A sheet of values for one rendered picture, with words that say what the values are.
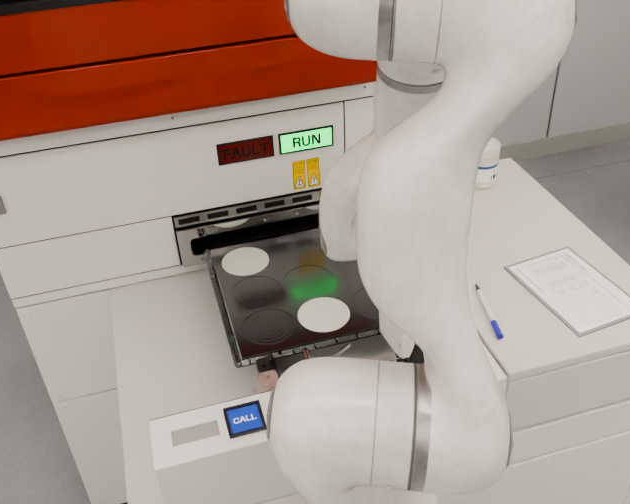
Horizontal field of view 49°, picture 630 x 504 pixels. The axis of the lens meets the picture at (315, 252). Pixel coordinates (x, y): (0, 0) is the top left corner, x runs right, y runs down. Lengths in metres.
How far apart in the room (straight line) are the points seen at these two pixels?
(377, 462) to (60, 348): 1.16
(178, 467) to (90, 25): 0.73
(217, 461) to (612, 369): 0.66
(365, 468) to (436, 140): 0.30
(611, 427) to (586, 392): 0.14
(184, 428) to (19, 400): 1.59
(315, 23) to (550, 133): 3.26
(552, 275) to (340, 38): 0.87
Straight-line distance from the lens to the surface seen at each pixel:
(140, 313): 1.52
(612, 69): 3.83
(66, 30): 1.29
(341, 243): 0.93
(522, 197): 1.57
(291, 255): 1.48
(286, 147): 1.48
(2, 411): 2.63
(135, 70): 1.32
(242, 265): 1.46
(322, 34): 0.57
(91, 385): 1.79
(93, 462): 1.99
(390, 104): 0.80
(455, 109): 0.57
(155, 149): 1.44
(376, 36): 0.56
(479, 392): 0.64
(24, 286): 1.60
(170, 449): 1.07
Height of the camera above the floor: 1.78
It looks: 36 degrees down
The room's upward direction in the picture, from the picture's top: 3 degrees counter-clockwise
